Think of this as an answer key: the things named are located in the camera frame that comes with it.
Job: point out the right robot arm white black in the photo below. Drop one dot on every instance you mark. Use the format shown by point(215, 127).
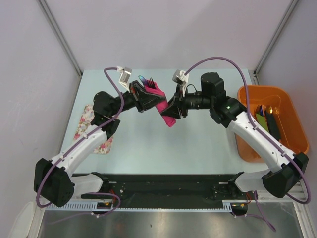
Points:
point(285, 168)

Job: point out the left aluminium corner post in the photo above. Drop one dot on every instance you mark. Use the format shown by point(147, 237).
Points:
point(48, 14)

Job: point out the pink paper napkin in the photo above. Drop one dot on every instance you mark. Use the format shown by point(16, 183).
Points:
point(170, 121)

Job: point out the green napkin in basin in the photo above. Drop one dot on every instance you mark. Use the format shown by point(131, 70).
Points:
point(262, 122)

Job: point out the black fork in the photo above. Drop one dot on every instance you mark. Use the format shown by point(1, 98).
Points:
point(151, 83)

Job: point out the floral cloth mat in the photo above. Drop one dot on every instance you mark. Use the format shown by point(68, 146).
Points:
point(84, 122)

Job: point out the black napkin in basin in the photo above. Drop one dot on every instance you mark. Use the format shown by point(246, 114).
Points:
point(272, 126)

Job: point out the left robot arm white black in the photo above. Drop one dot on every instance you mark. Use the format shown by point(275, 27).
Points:
point(54, 178)

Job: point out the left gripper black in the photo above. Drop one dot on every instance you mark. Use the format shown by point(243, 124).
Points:
point(142, 100)

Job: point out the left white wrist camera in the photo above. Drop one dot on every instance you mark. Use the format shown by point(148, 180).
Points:
point(125, 74)

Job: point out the white cable duct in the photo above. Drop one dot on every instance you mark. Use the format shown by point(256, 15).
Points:
point(95, 206)

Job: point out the aluminium corner post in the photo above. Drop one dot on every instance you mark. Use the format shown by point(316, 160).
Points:
point(277, 33)
point(48, 14)

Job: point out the right aluminium corner post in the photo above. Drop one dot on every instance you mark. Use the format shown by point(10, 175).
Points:
point(277, 33)

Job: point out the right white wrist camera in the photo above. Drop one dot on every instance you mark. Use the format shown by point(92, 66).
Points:
point(181, 79)

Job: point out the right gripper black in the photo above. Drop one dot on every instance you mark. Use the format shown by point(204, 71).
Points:
point(177, 104)

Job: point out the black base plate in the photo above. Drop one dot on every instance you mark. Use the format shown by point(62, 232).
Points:
point(170, 191)

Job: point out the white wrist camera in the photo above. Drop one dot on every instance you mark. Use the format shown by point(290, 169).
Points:
point(181, 79)
point(125, 74)

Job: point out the orange plastic basin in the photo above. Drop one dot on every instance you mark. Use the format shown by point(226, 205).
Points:
point(292, 133)

